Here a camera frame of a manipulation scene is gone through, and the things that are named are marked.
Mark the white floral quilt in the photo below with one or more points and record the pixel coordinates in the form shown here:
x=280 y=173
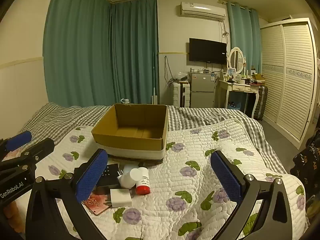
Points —
x=190 y=187

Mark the brown cardboard box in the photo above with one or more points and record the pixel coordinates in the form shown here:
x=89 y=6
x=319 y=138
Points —
x=135 y=130

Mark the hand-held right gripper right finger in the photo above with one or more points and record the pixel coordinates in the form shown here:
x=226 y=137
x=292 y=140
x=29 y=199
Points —
x=226 y=177

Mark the black rectangular box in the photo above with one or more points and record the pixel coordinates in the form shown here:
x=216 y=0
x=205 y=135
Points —
x=110 y=174

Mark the white dressing table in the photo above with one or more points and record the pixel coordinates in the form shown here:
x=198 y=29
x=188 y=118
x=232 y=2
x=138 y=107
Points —
x=237 y=88

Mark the white flat mop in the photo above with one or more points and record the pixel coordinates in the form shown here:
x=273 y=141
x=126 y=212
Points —
x=154 y=90

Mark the narrow teal curtain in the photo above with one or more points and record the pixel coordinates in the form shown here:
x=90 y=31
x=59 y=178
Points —
x=246 y=37

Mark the white ribbed suitcase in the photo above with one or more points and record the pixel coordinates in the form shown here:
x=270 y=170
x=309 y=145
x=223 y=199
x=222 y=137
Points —
x=178 y=95

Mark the teal corner curtain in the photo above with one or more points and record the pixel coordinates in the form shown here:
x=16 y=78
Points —
x=136 y=52

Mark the wide teal curtain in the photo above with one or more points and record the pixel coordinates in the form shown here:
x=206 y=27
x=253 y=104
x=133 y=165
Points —
x=77 y=47

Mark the white plastic bottle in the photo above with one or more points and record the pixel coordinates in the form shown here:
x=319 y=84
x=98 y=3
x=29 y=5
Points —
x=130 y=177

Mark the white bottle with red cap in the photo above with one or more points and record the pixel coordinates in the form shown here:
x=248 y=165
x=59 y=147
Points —
x=143 y=183

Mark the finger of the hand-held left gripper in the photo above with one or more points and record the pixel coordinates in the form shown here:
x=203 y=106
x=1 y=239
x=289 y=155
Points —
x=20 y=140
x=41 y=148

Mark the white charger plug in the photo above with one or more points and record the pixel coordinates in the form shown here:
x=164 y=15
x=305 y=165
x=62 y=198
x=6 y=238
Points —
x=120 y=197

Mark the dark floral cloth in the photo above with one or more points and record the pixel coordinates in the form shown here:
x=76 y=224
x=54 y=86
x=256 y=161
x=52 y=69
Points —
x=308 y=165

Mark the black wall television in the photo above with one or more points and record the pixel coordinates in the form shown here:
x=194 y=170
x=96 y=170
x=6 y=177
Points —
x=207 y=51

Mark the oval white mirror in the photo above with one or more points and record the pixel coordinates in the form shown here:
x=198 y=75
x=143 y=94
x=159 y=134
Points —
x=236 y=58

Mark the grey checkered bed sheet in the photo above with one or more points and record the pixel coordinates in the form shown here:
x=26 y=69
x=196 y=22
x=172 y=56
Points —
x=200 y=118

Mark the small photo frame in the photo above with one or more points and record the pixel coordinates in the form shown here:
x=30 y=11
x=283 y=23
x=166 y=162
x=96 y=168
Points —
x=232 y=72

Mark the white air conditioner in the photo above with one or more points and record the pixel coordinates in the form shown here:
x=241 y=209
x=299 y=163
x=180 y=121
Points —
x=202 y=11

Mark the small open cardboard carton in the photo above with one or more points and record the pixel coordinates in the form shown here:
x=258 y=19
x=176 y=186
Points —
x=258 y=77

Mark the silver small fridge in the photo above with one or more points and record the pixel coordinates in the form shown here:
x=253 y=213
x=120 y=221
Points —
x=201 y=90

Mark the grey suitcase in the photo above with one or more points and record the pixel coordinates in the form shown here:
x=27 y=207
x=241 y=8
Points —
x=261 y=100

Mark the white louvred wardrobe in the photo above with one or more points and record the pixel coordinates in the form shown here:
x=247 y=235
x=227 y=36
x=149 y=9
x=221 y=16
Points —
x=290 y=80

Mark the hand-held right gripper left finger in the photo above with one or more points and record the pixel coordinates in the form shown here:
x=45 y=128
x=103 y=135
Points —
x=92 y=178

